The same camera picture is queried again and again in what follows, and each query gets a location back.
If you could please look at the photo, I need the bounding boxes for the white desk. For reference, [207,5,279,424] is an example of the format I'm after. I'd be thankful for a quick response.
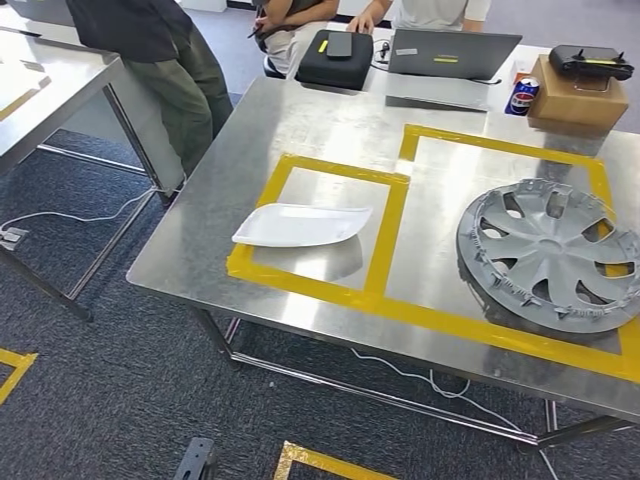
[325,23,551,114]

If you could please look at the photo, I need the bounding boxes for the person at laptop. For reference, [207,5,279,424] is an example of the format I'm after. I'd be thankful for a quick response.
[346,0,494,34]

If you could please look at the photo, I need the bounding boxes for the black zip case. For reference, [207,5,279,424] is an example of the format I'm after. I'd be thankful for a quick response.
[294,29,375,92]

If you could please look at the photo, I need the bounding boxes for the blue cola can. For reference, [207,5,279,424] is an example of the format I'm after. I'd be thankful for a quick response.
[505,76,541,118]

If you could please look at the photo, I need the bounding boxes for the brown cardboard box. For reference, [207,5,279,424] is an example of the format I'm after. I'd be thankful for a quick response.
[526,54,630,130]

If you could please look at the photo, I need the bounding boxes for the stainless steel workbench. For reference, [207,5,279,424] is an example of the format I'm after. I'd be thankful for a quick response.
[125,76,640,452]

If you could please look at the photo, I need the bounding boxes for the black handheld controller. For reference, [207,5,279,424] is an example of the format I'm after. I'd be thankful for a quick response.
[548,44,635,82]

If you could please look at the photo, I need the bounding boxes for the stainless steel table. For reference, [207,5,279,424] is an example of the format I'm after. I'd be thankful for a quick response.
[0,23,176,324]

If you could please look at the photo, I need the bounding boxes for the grey floor socket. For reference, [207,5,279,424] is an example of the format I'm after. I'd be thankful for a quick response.
[0,227,29,252]

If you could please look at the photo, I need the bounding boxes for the yellow tape double frame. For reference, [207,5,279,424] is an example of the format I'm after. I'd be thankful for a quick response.
[226,123,640,384]

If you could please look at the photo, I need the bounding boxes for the white floor cable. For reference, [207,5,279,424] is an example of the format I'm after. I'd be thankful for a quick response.
[349,347,561,480]
[0,187,158,233]

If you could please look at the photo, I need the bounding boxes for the yellow tape strip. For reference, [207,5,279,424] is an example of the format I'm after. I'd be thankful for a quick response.
[0,76,53,124]

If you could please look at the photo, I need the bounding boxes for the yellow floor tape square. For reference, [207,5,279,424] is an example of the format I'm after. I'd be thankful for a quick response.
[272,440,401,480]
[0,347,39,407]

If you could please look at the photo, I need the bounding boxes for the black earphones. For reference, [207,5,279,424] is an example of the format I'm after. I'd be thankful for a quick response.
[372,39,392,71]

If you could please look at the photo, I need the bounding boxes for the black flat device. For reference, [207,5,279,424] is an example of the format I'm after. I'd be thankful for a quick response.
[326,31,353,60]

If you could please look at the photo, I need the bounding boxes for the person leaning on table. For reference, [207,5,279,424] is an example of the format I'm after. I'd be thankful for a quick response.
[65,0,235,193]

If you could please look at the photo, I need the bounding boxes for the silver plastic wheel hubcap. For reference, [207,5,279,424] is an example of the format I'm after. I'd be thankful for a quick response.
[456,178,640,335]

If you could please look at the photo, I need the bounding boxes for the grey laptop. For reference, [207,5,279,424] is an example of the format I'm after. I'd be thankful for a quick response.
[387,28,524,82]

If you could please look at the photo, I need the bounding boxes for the white curved plastic part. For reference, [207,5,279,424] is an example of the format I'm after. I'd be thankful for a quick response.
[231,202,374,249]

